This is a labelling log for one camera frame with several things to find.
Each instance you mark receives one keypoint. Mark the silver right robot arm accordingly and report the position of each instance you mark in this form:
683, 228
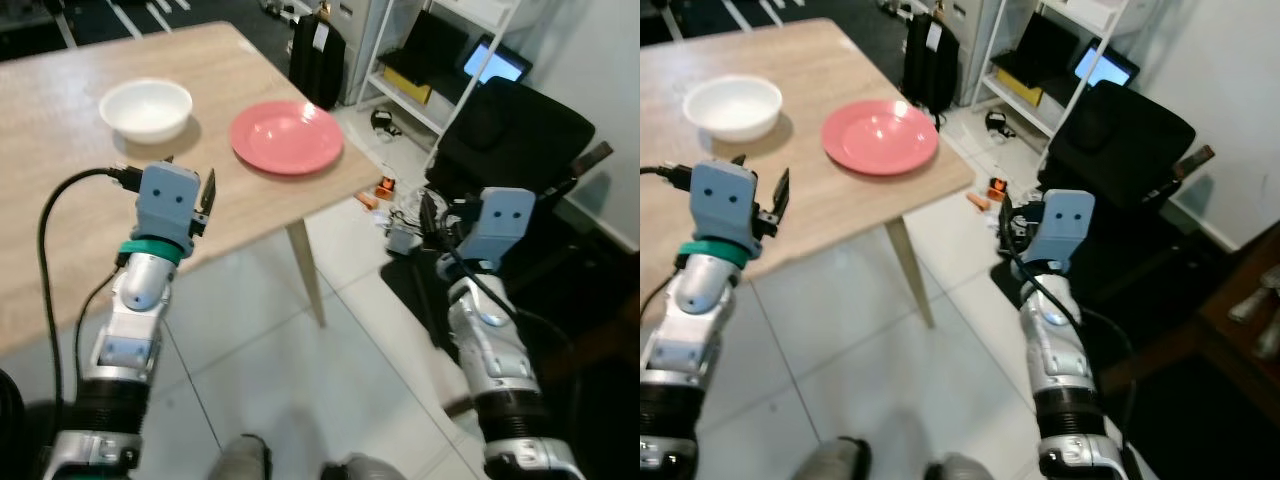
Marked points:
495, 350
1060, 350

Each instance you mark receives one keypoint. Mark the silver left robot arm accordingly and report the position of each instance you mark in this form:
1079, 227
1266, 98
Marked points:
130, 300
690, 300

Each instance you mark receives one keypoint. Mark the small orange and black object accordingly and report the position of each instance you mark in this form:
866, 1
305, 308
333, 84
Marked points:
994, 187
384, 186

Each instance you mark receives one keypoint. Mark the orange stick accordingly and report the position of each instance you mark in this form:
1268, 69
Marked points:
974, 201
367, 200

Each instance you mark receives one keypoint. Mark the white bowl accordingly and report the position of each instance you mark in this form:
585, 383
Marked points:
146, 108
732, 106

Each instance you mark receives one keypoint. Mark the pink plate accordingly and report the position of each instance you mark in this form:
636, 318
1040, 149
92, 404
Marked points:
287, 138
880, 138

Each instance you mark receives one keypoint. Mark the black office chair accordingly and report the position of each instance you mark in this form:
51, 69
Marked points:
515, 140
1120, 135

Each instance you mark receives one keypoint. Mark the wooden table leg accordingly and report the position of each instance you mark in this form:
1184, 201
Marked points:
912, 270
306, 270

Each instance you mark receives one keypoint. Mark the white metal shelf rack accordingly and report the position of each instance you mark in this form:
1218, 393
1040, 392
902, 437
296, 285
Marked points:
1050, 110
440, 105

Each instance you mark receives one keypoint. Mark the yellow box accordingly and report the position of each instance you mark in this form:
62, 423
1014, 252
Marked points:
408, 86
1018, 89

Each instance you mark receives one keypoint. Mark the tablet with blue screen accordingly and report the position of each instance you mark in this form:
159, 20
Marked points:
1105, 68
495, 66

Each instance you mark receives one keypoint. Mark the black flat case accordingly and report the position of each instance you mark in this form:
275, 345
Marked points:
1040, 50
430, 48

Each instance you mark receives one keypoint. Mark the black backpack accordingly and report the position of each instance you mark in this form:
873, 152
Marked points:
317, 62
930, 65

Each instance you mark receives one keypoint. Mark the grey cabinet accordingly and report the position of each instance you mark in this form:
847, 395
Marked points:
965, 40
345, 40

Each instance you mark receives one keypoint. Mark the dark brown wooden furniture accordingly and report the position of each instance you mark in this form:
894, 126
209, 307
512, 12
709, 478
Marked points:
1225, 340

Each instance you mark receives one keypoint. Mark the grey robot left leg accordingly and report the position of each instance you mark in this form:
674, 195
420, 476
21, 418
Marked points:
244, 460
838, 460

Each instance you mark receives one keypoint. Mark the grey robot leg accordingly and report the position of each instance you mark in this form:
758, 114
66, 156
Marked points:
244, 460
362, 467
838, 460
958, 468

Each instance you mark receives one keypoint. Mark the grey robot right leg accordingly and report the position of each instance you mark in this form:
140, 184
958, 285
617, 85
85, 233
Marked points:
958, 468
362, 467

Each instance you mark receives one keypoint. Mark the grey-blue left wrist camera mount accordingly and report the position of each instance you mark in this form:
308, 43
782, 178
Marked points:
722, 205
167, 205

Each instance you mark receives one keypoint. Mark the grey-blue wrist camera mount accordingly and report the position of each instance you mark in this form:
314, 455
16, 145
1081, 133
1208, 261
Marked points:
167, 205
722, 205
1062, 225
500, 222

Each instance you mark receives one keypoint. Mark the grey-blue right wrist camera mount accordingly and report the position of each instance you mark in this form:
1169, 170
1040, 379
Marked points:
500, 222
1062, 225

